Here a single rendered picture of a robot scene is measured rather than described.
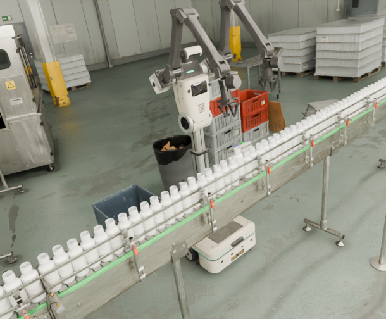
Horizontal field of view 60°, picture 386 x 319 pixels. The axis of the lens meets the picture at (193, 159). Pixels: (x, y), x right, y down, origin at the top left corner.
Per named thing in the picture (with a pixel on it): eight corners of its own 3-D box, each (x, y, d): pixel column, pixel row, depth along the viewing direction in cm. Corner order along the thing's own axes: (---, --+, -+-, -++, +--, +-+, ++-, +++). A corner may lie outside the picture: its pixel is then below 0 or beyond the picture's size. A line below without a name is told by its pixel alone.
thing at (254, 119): (243, 133, 471) (243, 118, 461) (222, 128, 499) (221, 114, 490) (269, 119, 506) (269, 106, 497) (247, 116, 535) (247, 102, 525)
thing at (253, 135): (244, 147, 480) (243, 133, 470) (223, 142, 508) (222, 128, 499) (269, 133, 515) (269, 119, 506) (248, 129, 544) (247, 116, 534)
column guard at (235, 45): (235, 62, 1121) (233, 26, 1075) (226, 61, 1150) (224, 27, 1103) (243, 59, 1143) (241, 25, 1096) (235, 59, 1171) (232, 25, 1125)
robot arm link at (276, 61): (269, 45, 207) (260, 49, 202) (285, 45, 199) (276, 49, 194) (269, 65, 212) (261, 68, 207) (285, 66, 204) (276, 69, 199)
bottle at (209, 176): (217, 193, 184) (214, 166, 177) (215, 199, 179) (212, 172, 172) (206, 193, 186) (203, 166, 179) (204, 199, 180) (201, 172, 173)
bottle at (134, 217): (144, 242, 154) (137, 212, 147) (131, 242, 154) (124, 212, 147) (147, 233, 159) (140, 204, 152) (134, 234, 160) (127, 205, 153)
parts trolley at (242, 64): (250, 112, 621) (247, 57, 579) (228, 107, 661) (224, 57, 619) (283, 97, 679) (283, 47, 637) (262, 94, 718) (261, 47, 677)
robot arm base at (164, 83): (172, 85, 222) (164, 69, 222) (178, 80, 216) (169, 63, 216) (161, 88, 218) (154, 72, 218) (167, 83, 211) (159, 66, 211)
